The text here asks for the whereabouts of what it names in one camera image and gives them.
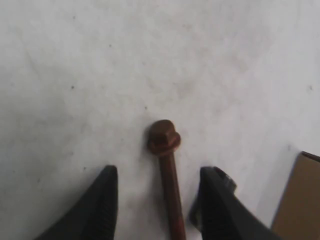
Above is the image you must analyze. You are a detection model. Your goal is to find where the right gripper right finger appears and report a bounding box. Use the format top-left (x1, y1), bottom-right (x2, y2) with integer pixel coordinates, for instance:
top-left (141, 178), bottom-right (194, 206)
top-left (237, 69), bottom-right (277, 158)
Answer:
top-left (187, 166), bottom-right (284, 240)

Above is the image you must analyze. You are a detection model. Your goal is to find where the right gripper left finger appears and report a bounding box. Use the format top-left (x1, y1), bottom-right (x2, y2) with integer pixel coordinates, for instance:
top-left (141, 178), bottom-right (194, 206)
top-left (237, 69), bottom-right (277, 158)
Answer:
top-left (33, 164), bottom-right (118, 240)

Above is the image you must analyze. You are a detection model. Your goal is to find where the cardboard box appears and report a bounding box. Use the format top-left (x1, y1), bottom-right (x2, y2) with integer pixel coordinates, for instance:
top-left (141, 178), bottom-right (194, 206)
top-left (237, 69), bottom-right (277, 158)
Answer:
top-left (270, 150), bottom-right (320, 240)

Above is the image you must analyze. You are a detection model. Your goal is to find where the brown hex flange bolt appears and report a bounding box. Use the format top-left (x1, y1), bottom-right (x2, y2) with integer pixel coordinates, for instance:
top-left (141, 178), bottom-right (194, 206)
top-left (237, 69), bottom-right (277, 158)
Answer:
top-left (146, 119), bottom-right (188, 240)

